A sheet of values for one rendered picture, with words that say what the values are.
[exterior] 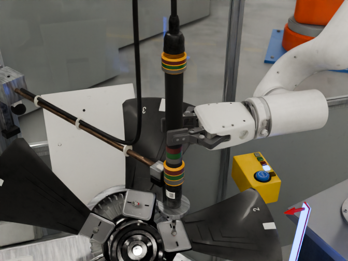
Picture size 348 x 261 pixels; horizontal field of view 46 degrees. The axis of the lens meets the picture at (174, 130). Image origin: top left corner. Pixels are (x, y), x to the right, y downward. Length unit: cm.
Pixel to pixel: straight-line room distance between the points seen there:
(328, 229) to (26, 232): 88
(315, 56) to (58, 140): 71
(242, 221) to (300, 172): 112
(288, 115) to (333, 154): 136
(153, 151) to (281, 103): 32
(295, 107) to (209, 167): 107
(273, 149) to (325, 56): 114
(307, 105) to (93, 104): 61
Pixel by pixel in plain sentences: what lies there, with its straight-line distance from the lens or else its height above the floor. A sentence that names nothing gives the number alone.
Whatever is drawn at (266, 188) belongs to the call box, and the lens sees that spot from 134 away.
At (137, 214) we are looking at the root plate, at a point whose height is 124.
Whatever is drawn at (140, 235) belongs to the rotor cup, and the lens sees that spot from 92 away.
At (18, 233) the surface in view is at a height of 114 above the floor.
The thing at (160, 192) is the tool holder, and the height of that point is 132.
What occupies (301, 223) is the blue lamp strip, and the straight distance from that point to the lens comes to 115.
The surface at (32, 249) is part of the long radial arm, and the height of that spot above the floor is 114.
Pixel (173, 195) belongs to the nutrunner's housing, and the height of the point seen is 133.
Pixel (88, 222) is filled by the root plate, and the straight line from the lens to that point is 97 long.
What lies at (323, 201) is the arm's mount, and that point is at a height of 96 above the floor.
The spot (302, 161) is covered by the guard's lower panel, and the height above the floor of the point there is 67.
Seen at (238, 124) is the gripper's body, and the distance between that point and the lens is 79.
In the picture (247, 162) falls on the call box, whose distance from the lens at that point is 139.
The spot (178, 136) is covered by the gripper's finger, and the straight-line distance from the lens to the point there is 77.
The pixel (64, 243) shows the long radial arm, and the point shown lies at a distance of 108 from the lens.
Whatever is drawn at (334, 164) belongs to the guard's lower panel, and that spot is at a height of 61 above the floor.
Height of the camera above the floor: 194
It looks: 35 degrees down
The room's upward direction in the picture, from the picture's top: straight up
